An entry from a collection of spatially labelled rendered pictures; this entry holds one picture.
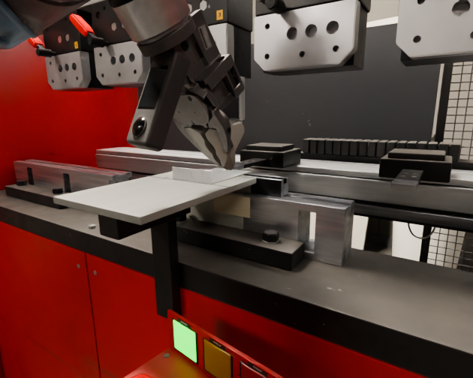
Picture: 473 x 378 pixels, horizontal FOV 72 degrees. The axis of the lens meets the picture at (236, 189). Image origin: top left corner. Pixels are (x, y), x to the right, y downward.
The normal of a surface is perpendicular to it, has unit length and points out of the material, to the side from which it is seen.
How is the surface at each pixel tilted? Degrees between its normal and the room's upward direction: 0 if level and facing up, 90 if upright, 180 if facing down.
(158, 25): 116
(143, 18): 122
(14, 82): 90
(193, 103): 127
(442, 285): 0
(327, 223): 90
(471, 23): 90
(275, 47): 90
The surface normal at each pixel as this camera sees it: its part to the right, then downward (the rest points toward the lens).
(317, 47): -0.54, 0.19
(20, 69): 0.84, 0.11
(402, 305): -0.01, -0.97
